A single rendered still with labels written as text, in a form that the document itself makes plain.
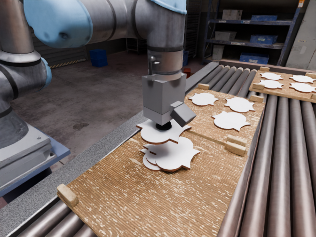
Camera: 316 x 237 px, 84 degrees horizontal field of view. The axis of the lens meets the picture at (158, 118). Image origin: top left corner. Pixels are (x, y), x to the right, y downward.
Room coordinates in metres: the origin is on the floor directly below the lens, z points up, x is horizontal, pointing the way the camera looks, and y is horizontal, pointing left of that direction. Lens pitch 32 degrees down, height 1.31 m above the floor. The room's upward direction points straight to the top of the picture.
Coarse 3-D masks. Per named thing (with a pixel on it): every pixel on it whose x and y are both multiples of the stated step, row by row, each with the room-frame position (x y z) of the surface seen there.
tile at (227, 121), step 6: (222, 114) 0.62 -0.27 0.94; (228, 114) 0.62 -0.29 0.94; (234, 114) 0.62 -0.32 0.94; (240, 114) 0.62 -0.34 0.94; (216, 120) 0.58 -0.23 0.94; (222, 120) 0.58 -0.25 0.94; (228, 120) 0.58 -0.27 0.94; (234, 120) 0.58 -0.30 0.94; (240, 120) 0.58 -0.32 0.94; (216, 126) 0.55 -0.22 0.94; (222, 126) 0.54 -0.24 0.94; (228, 126) 0.54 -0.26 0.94; (234, 126) 0.54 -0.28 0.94; (240, 126) 0.54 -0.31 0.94
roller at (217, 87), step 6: (234, 66) 1.43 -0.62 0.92; (228, 72) 1.27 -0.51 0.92; (234, 72) 1.37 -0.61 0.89; (222, 78) 1.15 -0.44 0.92; (228, 78) 1.18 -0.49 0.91; (216, 84) 1.04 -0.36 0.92; (222, 84) 1.06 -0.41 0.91; (216, 90) 0.95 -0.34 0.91; (84, 228) 0.19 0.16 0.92; (78, 234) 0.18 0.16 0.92; (84, 234) 0.18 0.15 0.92; (90, 234) 0.18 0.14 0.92
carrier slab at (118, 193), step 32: (128, 160) 0.37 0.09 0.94; (192, 160) 0.37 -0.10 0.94; (224, 160) 0.37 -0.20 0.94; (96, 192) 0.27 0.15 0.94; (128, 192) 0.27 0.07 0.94; (160, 192) 0.27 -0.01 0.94; (192, 192) 0.27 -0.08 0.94; (224, 192) 0.27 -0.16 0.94; (96, 224) 0.19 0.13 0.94; (128, 224) 0.19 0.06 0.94; (160, 224) 0.19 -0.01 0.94; (192, 224) 0.19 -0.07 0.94
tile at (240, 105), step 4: (228, 100) 0.76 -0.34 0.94; (232, 100) 0.76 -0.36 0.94; (236, 100) 0.76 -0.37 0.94; (240, 100) 0.76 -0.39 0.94; (244, 100) 0.76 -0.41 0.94; (228, 104) 0.71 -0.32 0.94; (232, 104) 0.71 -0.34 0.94; (236, 104) 0.71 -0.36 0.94; (240, 104) 0.71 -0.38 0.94; (244, 104) 0.71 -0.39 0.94; (248, 104) 0.71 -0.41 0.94; (252, 104) 0.71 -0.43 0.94; (232, 108) 0.68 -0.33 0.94; (236, 108) 0.68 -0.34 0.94; (240, 108) 0.68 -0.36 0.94; (244, 108) 0.68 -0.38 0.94; (248, 108) 0.68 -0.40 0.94; (252, 108) 0.68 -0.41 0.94; (240, 112) 0.65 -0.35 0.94; (244, 112) 0.65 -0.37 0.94
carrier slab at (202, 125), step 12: (192, 96) 0.82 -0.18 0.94; (216, 96) 0.82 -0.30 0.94; (228, 96) 0.82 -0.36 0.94; (192, 108) 0.69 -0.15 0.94; (204, 108) 0.69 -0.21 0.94; (216, 108) 0.69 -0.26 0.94; (228, 108) 0.69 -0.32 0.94; (192, 120) 0.59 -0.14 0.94; (204, 120) 0.59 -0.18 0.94; (252, 120) 0.59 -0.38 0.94; (192, 132) 0.52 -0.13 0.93; (204, 132) 0.51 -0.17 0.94; (216, 132) 0.51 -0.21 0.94; (228, 132) 0.51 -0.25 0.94; (240, 132) 0.51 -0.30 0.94; (252, 132) 0.51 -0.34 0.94
